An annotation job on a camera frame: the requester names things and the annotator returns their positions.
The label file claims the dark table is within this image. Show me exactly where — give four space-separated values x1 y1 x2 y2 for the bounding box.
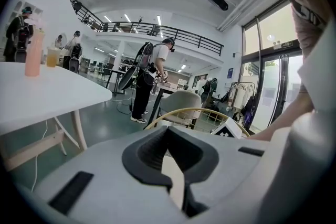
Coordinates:
143 83 186 131

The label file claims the black framed glass door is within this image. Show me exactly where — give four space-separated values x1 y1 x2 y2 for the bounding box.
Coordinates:
241 0 305 134

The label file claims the pink bottle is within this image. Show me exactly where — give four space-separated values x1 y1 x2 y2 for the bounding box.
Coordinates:
25 20 45 77

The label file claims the black round disc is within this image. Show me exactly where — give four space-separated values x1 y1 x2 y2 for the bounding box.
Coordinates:
118 65 139 91

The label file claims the person's right forearm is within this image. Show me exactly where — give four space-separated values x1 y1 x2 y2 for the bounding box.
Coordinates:
248 90 316 142

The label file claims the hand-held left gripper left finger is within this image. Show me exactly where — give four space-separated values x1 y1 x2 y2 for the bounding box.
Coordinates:
33 125 191 224

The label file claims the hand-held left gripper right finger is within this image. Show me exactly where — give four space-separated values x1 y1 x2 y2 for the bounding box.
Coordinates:
167 125 288 224

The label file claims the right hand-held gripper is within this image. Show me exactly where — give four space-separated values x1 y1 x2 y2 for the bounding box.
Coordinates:
211 117 250 140

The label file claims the white cable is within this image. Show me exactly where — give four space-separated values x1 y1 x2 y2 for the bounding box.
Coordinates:
31 119 49 192

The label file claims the white curved table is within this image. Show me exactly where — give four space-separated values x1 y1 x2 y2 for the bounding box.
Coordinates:
0 61 113 174

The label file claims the orange drink cup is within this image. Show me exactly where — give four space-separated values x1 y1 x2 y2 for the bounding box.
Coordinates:
46 46 58 68

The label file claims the gold wire chair white seat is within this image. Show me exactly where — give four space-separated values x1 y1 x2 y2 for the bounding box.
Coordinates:
143 107 251 140

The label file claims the grey upholstered chair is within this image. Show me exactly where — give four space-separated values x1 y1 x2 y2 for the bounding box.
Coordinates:
158 90 203 128

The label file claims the clothes rack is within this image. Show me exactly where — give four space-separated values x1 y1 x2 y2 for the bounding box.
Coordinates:
225 81 257 128

